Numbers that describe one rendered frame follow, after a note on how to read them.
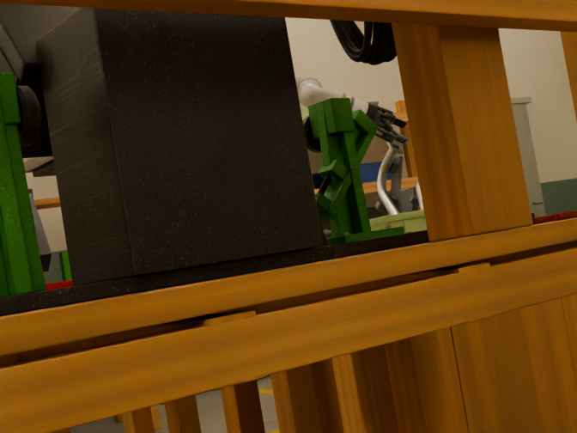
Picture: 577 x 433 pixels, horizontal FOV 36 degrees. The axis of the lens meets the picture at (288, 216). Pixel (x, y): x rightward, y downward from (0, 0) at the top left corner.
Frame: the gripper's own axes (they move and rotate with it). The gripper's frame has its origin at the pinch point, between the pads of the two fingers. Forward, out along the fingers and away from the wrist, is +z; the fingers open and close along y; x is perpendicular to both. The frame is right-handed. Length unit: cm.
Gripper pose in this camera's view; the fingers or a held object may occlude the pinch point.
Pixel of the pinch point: (404, 132)
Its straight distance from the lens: 268.8
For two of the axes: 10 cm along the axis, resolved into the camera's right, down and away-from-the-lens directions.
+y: 0.4, -5.9, 8.0
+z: 9.1, 3.6, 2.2
